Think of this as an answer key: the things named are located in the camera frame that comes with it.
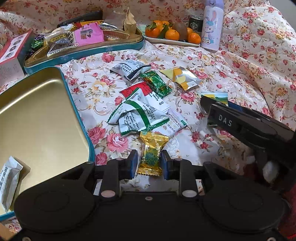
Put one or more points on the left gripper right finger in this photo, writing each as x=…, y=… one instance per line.
x=184, y=172

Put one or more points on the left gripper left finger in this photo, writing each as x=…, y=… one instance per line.
x=114, y=171

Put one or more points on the gold green candy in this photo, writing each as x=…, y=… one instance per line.
x=153, y=145

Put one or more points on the yellow silver snack packet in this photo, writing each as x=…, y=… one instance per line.
x=183, y=77

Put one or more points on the green foil candy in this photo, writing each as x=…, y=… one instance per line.
x=156, y=83

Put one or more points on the teal tin tray with snacks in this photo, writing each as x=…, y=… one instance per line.
x=59, y=45

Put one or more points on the white hawthorn stick packet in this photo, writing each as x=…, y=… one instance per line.
x=176, y=123

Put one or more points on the white green striped packet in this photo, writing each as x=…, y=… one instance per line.
x=134, y=116

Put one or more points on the green landscape snack packet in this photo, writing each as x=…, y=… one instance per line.
x=217, y=96

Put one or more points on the white red striped packet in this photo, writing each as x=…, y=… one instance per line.
x=148, y=96

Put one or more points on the floral sofa cover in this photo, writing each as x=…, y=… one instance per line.
x=255, y=65

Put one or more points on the empty teal gold tin tray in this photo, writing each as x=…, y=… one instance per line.
x=41, y=128

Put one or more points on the white packet in tray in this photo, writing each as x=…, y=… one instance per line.
x=9, y=180

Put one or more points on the white blue snack packet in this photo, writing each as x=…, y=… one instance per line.
x=130, y=69

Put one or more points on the white fruit plate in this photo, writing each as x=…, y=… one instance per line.
x=141, y=28

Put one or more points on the orange mandarin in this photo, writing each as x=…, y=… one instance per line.
x=152, y=32
x=194, y=38
x=172, y=34

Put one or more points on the purple rabbit thermos bottle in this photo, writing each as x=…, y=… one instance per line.
x=212, y=24

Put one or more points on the pink snack packet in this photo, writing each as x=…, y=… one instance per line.
x=88, y=34

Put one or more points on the brown kiwi fruit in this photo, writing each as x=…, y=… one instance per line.
x=181, y=28

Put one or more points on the black starbucks can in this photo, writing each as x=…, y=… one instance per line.
x=195, y=23

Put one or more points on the brown paper packet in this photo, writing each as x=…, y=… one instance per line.
x=129, y=24

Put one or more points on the red white snack box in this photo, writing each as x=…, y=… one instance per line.
x=13, y=56

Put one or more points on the black remote control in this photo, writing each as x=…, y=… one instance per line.
x=95, y=15

